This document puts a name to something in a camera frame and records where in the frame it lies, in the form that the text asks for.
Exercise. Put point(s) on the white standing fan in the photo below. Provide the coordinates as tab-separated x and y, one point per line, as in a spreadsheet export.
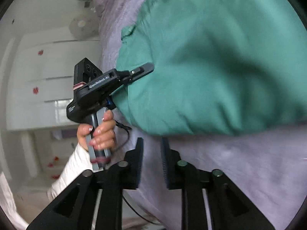
84	26

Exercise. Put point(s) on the lavender fleece blanket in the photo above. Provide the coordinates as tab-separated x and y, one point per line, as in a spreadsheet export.
269	167

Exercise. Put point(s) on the green garment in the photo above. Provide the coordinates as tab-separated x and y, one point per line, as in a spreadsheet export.
220	66

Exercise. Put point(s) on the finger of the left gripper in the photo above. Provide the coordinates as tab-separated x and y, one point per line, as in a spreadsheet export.
141	70

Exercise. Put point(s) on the white sleeved left forearm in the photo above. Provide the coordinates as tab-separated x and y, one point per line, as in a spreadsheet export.
77	163

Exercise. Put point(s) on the person's left hand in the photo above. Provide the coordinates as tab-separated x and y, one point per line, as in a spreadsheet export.
103	137

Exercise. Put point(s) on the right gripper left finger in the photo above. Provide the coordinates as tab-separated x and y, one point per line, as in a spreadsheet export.
124	175

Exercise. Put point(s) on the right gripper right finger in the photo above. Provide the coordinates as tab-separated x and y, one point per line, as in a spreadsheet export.
183	176

